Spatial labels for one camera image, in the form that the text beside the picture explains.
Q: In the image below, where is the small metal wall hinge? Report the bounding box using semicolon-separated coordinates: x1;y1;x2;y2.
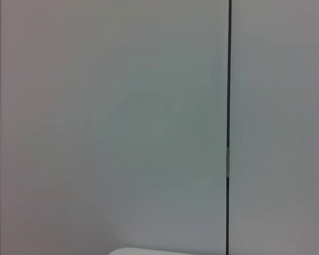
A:
225;147;231;178

